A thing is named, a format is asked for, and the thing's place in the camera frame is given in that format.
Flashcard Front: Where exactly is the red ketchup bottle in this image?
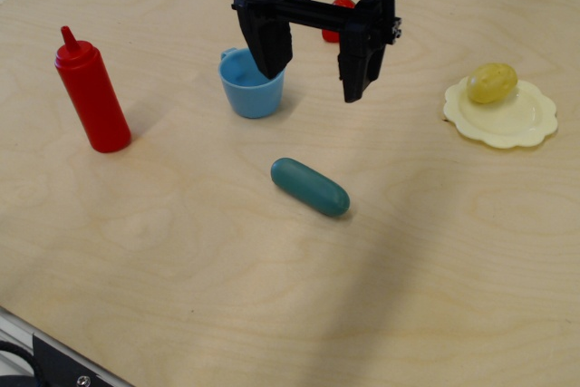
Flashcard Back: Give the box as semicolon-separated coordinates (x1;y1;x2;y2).
54;26;131;153

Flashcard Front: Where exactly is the black corner bracket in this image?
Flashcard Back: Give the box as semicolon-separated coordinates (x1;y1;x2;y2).
33;334;128;386

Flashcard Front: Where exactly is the red toy strawberry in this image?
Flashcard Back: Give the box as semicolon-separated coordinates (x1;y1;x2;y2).
322;0;355;44

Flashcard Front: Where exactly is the cream scalloped plate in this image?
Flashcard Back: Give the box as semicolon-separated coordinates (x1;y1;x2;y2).
443;78;558;150

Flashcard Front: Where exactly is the black cable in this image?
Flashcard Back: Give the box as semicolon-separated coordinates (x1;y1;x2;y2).
0;340;46;387

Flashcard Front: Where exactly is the yellow toy potato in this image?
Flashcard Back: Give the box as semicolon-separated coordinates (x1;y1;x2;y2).
467;63;518;104

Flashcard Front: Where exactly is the blue plastic cup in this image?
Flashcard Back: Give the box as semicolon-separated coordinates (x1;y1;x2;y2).
217;48;285;119

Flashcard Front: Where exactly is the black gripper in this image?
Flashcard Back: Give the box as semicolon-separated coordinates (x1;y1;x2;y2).
232;0;401;103

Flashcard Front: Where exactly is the green toy cucumber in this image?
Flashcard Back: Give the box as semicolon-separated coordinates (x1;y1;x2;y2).
270;158;351;217

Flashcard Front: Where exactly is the aluminium table frame rail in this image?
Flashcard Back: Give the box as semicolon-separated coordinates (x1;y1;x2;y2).
0;305;137;387

